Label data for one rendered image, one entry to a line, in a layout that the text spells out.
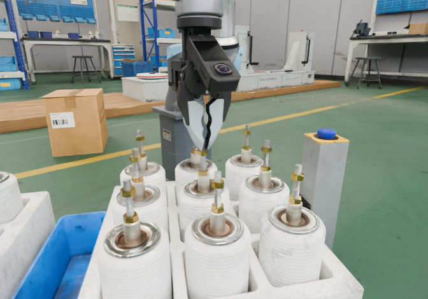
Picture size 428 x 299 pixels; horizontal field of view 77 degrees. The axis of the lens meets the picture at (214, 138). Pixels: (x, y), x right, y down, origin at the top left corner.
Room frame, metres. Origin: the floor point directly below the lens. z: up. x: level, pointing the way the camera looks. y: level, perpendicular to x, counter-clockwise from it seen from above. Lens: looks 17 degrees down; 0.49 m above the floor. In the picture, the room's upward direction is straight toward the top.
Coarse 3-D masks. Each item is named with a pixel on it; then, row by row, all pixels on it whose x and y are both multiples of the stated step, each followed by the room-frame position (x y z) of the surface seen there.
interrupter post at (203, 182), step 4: (200, 176) 0.44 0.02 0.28; (204, 176) 0.44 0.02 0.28; (208, 176) 0.44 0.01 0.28; (200, 180) 0.44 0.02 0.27; (204, 180) 0.44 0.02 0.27; (208, 180) 0.44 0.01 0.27; (200, 184) 0.44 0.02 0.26; (204, 184) 0.44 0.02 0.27; (208, 184) 0.44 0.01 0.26; (200, 188) 0.44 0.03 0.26; (204, 188) 0.44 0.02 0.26; (208, 188) 0.44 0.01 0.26
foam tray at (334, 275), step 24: (168, 192) 0.57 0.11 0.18; (168, 216) 0.48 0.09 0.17; (96, 264) 0.34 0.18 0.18; (336, 264) 0.34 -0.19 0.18; (96, 288) 0.29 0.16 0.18; (264, 288) 0.29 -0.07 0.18; (288, 288) 0.29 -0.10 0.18; (312, 288) 0.29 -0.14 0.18; (336, 288) 0.29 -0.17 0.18; (360, 288) 0.29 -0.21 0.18
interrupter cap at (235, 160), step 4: (232, 156) 0.61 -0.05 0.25; (236, 156) 0.61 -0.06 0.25; (240, 156) 0.61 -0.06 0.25; (252, 156) 0.61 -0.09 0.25; (256, 156) 0.61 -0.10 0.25; (232, 160) 0.58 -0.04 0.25; (236, 160) 0.59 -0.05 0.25; (240, 160) 0.59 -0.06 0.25; (252, 160) 0.59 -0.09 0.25; (256, 160) 0.58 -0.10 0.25; (260, 160) 0.58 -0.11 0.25; (232, 164) 0.57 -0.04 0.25; (236, 164) 0.56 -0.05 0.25; (240, 164) 0.56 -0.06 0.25; (244, 164) 0.56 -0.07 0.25; (248, 164) 0.56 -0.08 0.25; (252, 164) 0.56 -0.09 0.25; (256, 164) 0.56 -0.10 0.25; (260, 164) 0.57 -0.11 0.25
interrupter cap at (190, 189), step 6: (210, 180) 0.48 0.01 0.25; (186, 186) 0.45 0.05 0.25; (192, 186) 0.45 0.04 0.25; (210, 186) 0.46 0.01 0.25; (186, 192) 0.43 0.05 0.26; (192, 192) 0.43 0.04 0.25; (198, 192) 0.44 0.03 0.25; (204, 192) 0.44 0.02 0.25; (210, 192) 0.43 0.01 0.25; (222, 192) 0.43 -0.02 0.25; (198, 198) 0.41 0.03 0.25; (204, 198) 0.41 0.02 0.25
